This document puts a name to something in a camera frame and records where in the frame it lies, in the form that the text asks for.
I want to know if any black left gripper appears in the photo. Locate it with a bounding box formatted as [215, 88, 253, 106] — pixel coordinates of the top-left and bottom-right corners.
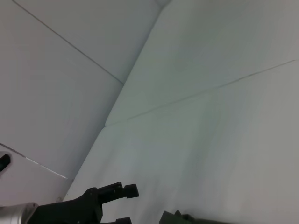
[28, 181, 140, 224]

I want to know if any dark green FREE T-shirt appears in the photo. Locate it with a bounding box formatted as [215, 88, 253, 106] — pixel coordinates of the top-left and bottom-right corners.
[160, 209, 299, 224]

